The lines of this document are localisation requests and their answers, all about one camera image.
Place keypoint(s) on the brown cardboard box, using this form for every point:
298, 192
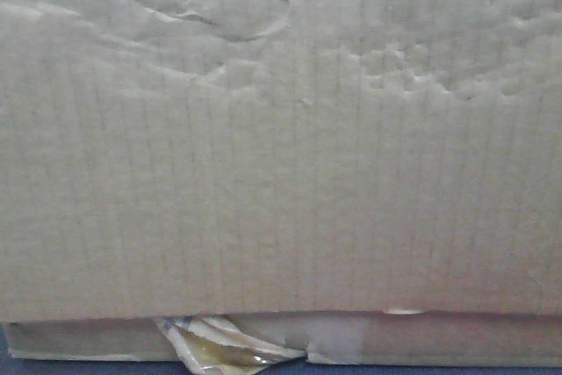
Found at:
373, 181

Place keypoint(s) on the torn clear packing tape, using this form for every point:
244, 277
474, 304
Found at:
214, 345

